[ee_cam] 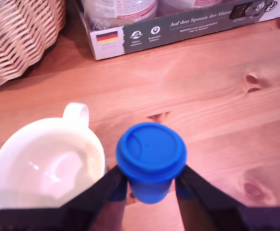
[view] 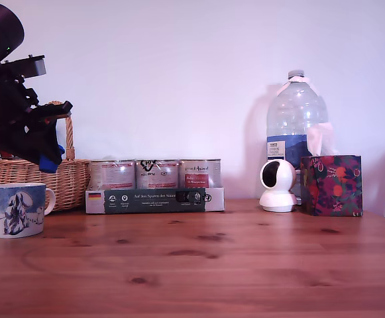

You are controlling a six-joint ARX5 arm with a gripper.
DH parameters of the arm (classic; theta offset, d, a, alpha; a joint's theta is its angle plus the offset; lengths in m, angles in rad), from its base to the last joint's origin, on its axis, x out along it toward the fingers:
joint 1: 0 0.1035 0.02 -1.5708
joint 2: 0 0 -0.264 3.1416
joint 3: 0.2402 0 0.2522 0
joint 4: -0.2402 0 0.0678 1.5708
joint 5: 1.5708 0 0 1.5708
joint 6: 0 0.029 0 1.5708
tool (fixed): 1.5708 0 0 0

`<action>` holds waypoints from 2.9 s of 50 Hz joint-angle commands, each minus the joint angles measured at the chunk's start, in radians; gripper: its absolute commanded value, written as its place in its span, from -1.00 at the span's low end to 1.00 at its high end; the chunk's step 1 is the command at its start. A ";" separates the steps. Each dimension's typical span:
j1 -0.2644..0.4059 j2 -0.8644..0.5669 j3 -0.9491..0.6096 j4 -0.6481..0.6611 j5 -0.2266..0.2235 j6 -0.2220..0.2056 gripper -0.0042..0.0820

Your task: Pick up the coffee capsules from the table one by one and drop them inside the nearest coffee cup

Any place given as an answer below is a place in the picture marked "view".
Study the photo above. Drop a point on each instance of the blue coffee capsule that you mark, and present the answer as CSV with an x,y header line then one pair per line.
x,y
49,165

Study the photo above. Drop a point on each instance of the mug with blue winter print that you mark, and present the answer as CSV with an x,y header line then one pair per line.
x,y
15,208

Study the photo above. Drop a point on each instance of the tin can with red label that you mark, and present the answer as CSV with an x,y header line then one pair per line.
x,y
112,175
198,174

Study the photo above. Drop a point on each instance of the tin can with black scribble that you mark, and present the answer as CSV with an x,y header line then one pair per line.
x,y
157,174

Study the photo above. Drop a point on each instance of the cardboard can tray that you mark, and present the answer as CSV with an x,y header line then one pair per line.
x,y
152,200

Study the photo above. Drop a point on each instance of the large clear water bottle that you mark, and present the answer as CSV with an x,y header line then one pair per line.
x,y
295,116

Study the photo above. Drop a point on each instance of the white tissue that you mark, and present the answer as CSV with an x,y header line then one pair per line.
x,y
319,139

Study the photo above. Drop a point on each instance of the floral tissue box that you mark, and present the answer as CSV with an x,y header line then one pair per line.
x,y
334,189

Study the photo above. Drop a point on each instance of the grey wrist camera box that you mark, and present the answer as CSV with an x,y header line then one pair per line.
x,y
30,68

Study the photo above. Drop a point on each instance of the small white round camera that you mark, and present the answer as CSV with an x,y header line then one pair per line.
x,y
276,192

